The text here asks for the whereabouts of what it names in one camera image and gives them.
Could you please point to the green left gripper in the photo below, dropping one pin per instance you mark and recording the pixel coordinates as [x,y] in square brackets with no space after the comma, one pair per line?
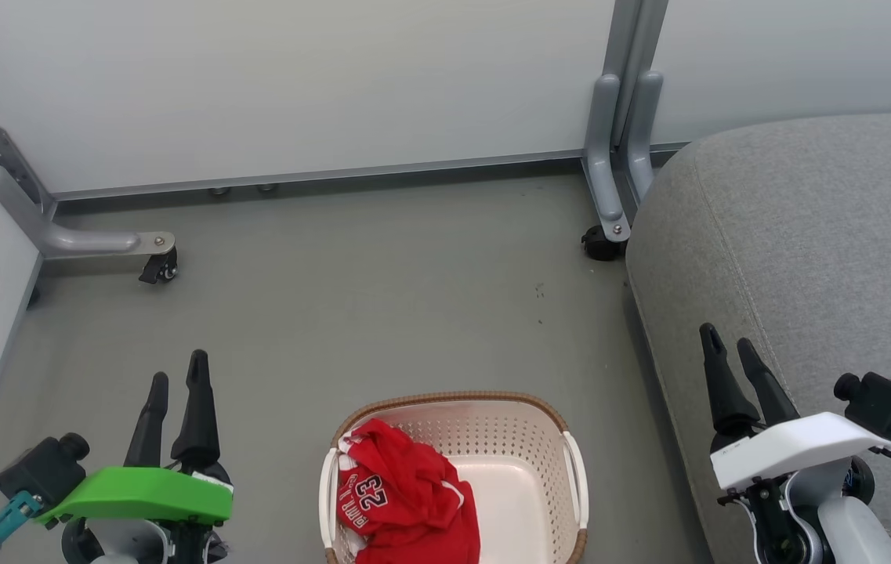
[139,493]

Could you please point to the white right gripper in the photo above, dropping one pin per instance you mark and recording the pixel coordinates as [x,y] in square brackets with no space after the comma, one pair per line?
[798,446]

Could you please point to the red basketball jersey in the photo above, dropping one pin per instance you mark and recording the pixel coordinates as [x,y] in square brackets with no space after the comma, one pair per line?
[402,493]

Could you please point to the grey fabric sofa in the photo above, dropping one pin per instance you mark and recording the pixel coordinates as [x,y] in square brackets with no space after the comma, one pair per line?
[805,251]

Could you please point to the black caster wheel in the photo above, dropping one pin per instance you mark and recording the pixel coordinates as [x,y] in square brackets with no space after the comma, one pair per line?
[161,268]
[599,243]

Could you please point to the grey curved partition foot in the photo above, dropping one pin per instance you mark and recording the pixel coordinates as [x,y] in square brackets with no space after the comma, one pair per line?
[85,239]
[643,133]
[603,157]

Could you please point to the cream perforated laundry basket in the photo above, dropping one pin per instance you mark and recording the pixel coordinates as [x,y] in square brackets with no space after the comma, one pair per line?
[523,470]

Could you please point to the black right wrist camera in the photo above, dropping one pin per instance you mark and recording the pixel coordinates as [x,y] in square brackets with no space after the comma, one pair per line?
[884,406]

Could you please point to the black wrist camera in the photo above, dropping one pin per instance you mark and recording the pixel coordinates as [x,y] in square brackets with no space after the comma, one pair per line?
[884,406]
[41,470]

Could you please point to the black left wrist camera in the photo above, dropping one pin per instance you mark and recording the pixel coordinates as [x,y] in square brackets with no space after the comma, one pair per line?
[41,470]

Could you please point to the teal left camera connector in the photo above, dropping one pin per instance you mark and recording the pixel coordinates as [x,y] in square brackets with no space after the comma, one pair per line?
[6,523]

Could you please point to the grey partition base rail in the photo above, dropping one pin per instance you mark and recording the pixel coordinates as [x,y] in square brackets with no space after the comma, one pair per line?
[335,176]

